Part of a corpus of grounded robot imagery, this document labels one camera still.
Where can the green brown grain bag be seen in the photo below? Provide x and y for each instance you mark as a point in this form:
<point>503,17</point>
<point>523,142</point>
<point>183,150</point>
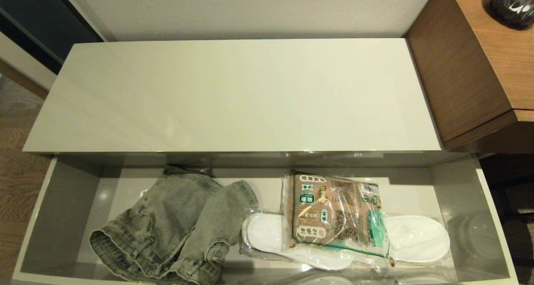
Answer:
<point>333,218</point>

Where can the grey denim shorts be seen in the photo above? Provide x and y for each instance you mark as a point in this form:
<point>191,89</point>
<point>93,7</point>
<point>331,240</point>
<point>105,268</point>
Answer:
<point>167,226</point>

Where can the white slipper in plastic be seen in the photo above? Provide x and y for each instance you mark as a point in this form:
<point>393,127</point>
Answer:
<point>263,235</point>
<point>417,239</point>

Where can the brown wooden desk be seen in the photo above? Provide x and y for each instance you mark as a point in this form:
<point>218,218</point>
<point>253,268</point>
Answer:
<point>454,68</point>

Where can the black metal stand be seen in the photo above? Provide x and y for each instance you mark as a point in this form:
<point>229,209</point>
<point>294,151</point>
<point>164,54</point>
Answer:
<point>519,218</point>

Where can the dark glass vase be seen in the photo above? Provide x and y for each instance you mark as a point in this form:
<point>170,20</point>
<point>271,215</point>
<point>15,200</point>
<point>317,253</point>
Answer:
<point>513,5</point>

